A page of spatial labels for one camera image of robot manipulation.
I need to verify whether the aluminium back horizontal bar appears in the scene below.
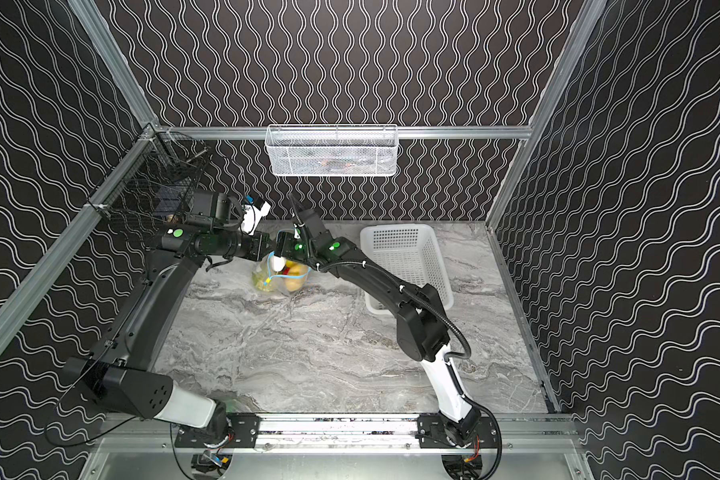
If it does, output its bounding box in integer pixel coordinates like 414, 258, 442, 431
157, 124, 532, 141

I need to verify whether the black wire wall basket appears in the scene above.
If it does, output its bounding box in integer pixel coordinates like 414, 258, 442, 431
95, 130, 210, 243

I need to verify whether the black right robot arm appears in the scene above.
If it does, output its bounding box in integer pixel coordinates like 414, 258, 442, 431
274, 193, 481, 446

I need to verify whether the white plastic perforated basket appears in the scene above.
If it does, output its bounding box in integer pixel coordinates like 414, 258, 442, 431
360, 224, 454, 310

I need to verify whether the green toy cabbage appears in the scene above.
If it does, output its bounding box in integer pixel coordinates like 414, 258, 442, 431
251, 270, 276, 292

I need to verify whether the pale green toy cucumber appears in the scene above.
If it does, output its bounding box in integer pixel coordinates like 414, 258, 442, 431
270, 256, 286, 272

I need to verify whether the clear zip bag blue zipper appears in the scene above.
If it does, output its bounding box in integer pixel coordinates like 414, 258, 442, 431
253, 253, 307, 296

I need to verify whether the aluminium frame corner post right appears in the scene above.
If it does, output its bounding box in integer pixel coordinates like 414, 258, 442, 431
486, 0, 607, 230

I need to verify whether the white mesh wall basket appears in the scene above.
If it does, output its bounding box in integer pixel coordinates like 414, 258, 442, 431
265, 134, 400, 177

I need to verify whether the aluminium left side bar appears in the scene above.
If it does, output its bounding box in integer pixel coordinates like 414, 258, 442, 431
0, 126, 157, 356

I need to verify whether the yellow toy potato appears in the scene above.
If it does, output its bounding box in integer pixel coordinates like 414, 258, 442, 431
284, 263, 310, 291

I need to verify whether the aluminium frame corner post left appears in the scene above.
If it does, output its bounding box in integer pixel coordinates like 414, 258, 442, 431
68, 0, 159, 127

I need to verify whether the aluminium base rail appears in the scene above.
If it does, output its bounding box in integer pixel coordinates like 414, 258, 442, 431
95, 411, 583, 457

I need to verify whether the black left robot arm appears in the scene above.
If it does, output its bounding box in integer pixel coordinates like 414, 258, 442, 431
61, 190, 271, 443

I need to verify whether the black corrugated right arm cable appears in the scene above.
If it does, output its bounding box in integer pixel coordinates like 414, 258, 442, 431
335, 260, 504, 480

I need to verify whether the aluminium frame corner post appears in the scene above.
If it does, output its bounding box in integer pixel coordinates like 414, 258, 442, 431
486, 0, 607, 230
68, 0, 159, 127

